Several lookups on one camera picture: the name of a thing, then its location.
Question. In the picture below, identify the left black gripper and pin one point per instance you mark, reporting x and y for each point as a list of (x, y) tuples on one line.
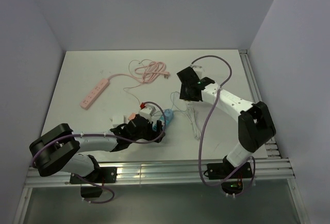
[(152, 134)]

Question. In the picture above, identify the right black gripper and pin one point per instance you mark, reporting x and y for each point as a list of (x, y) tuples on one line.
[(184, 96)]

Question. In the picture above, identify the teal power strip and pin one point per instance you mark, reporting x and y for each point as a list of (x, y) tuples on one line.
[(166, 122)]

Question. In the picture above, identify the light blue charger plug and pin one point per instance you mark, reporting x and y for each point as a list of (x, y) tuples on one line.
[(169, 114)]

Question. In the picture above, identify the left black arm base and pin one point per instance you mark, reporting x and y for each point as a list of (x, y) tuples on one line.
[(93, 185)]

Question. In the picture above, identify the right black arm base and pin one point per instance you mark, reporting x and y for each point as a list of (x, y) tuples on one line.
[(234, 179)]

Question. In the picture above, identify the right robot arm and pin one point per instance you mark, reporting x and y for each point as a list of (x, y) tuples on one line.
[(255, 124)]

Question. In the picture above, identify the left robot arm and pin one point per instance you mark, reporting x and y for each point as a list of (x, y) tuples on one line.
[(63, 150)]

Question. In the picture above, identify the salmon pink charger plug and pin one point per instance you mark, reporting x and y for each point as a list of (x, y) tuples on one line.
[(132, 116)]

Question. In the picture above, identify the white charger plug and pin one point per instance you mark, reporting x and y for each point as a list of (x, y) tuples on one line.
[(118, 120)]

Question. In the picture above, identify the pink power strip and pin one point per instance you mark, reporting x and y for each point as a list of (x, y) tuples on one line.
[(93, 95)]

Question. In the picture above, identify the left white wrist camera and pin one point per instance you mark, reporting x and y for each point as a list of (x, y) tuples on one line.
[(146, 110)]

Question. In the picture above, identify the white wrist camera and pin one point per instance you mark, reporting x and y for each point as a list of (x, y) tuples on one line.
[(146, 110), (199, 70)]

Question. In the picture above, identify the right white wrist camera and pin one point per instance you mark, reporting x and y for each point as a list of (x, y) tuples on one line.
[(199, 70)]

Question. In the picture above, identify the aluminium front rail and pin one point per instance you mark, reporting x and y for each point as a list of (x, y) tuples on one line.
[(138, 173)]

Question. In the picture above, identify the aluminium side rail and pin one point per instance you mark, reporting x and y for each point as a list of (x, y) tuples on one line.
[(271, 146)]

